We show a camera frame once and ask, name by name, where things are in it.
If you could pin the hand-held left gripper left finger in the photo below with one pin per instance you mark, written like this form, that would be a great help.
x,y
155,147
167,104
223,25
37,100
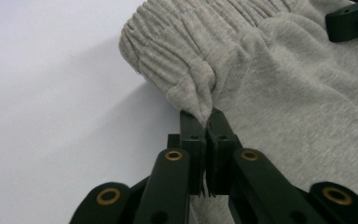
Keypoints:
x,y
171,180

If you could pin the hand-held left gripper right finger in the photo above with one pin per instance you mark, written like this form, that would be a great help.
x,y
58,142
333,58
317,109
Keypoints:
x,y
254,183

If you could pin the grey shorts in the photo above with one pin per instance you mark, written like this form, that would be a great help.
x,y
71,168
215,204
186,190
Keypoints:
x,y
292,93

